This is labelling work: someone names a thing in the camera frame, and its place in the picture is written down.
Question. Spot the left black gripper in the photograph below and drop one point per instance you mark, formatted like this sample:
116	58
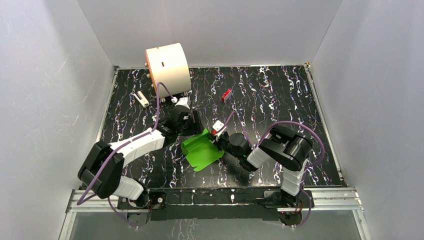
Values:
193	122

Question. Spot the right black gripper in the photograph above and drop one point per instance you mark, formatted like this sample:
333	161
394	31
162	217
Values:
217	141

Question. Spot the green paper box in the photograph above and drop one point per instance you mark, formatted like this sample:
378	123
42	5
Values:
200	152

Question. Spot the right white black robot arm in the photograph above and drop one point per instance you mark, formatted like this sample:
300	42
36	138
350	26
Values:
280	144

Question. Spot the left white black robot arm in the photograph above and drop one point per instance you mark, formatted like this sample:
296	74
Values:
102	169

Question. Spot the small white black block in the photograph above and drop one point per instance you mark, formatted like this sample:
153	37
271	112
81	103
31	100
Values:
139	96

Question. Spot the small red block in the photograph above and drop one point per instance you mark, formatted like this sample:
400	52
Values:
226	95

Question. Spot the white cylindrical drum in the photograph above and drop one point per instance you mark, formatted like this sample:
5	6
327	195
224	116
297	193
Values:
168	64

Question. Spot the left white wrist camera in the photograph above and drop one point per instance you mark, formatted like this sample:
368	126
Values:
183	104

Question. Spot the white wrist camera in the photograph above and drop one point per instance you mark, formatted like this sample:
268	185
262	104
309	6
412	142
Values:
183	104
218	128

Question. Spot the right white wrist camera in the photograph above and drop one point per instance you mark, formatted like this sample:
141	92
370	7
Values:
218	128

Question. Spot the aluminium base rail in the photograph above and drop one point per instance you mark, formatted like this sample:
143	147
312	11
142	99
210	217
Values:
223	203

